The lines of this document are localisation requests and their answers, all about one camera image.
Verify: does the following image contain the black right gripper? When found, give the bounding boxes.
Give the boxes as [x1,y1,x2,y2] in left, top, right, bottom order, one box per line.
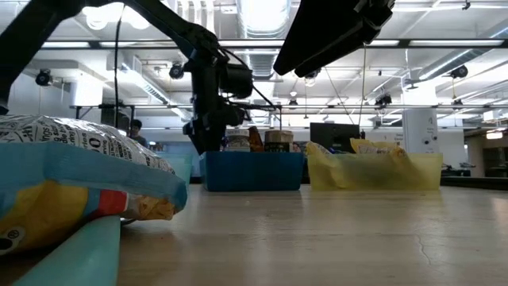
[272,0,396,79]

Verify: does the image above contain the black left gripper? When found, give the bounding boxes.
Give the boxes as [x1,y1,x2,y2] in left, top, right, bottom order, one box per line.
[183,101,246,155]

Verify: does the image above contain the bagel seasoning jar white lid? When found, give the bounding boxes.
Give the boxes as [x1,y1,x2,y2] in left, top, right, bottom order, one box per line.
[225,128,251,153]

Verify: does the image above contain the brown cup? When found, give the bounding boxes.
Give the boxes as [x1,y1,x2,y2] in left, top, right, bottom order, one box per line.
[264,129,294,153]

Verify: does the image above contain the blue white snack bag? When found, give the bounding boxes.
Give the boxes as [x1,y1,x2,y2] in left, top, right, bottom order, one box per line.
[0,114,188,255]

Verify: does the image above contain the long green handled utensil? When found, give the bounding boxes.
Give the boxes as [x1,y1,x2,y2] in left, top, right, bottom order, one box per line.
[13,215,122,286]

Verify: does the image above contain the teal translucent plastic bin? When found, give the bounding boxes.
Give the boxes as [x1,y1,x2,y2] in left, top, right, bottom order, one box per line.
[156,153,194,187]

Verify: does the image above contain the blue plastic bin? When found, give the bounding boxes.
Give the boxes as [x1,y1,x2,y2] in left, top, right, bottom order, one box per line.
[199,150,306,192]

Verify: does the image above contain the person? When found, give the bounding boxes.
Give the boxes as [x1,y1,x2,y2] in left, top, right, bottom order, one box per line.
[129,118,148,148]

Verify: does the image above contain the black monitor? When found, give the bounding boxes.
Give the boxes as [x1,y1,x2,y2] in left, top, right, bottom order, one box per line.
[309,122,365,154]

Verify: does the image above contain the black overhead light bar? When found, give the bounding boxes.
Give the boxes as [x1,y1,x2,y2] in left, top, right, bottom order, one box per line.
[39,38,508,51]

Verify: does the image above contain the yellow translucent plastic bin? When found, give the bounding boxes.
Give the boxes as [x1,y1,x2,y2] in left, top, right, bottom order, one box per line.
[307,153,445,191]

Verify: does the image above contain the thin hanging cable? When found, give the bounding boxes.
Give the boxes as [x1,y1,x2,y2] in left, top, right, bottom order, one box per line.
[358,42,368,126]

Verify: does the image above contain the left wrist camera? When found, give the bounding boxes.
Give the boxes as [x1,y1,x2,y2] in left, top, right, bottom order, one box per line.
[220,63,255,99]

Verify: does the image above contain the background black metal frame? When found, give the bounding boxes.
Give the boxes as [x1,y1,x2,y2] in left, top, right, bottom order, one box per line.
[70,102,508,149]

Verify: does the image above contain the silver ceiling ventilation duct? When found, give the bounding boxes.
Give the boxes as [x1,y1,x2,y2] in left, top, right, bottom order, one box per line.
[236,0,293,83]

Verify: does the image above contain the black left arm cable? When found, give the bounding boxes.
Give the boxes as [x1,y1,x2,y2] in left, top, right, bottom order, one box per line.
[113,6,125,129]

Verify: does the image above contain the silver diagonal ceiling duct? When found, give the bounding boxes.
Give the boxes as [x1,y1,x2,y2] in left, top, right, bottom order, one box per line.
[416,17,508,83]

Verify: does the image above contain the black aluminium table frame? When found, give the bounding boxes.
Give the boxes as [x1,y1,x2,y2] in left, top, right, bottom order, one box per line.
[440,175,508,191]

